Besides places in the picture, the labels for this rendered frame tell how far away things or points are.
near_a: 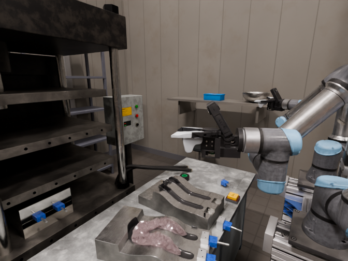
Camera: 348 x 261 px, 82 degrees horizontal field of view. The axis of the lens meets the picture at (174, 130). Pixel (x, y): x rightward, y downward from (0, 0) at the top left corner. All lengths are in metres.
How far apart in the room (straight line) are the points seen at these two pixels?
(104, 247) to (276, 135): 0.86
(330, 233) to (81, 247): 1.07
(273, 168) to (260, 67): 2.72
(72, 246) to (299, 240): 1.01
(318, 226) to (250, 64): 2.66
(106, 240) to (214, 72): 2.96
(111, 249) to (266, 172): 0.75
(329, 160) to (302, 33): 2.17
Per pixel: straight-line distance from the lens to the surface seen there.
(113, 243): 1.04
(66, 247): 1.27
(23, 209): 1.36
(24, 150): 1.26
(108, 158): 1.57
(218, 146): 0.58
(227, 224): 1.24
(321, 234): 0.95
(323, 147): 1.35
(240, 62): 3.35
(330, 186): 0.88
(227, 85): 3.40
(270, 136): 0.60
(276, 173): 0.64
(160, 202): 1.31
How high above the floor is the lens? 1.61
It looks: 14 degrees down
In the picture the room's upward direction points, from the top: straight up
